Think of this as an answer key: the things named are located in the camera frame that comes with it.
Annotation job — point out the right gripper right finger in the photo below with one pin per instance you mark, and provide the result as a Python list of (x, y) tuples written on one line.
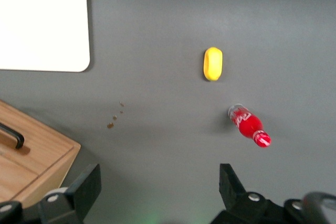
[(236, 203)]

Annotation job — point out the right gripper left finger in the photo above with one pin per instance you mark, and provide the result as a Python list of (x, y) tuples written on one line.
[(78, 197)]

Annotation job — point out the red coke bottle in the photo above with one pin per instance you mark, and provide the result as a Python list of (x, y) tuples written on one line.
[(249, 124)]

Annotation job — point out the white rectangular tray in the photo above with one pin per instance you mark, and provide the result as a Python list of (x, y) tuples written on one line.
[(42, 19)]

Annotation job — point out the wooden drawer cabinet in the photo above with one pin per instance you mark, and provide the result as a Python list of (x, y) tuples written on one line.
[(44, 153)]

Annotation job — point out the wooden drawer front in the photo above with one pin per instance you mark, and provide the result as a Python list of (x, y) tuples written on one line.
[(13, 179), (42, 142)]

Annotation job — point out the yellow plastic toy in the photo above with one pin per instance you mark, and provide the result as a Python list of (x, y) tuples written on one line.
[(214, 64)]

